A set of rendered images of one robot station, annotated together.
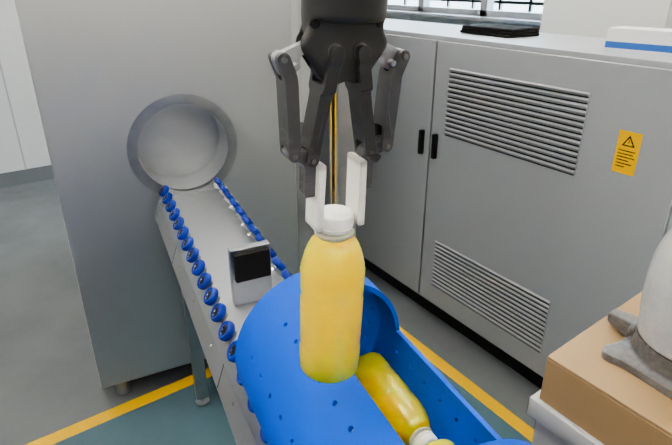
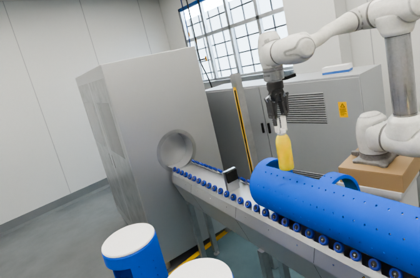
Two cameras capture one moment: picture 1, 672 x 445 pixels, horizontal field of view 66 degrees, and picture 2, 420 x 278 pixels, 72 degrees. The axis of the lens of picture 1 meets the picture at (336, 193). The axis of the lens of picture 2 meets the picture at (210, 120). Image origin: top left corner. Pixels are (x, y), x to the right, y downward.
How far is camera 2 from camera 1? 89 cm
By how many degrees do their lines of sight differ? 12
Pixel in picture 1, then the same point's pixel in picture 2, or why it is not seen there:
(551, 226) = (325, 145)
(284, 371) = (271, 181)
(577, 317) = not seen: hidden behind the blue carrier
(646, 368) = (365, 160)
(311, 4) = (270, 87)
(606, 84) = (327, 87)
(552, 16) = (297, 67)
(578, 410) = not seen: hidden behind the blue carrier
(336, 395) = (289, 178)
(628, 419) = (364, 173)
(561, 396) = not seen: hidden behind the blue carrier
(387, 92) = (285, 100)
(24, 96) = (65, 158)
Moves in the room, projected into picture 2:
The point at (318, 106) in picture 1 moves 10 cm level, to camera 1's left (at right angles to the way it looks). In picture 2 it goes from (275, 106) to (254, 112)
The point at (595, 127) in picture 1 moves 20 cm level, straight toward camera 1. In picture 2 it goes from (329, 104) to (329, 109)
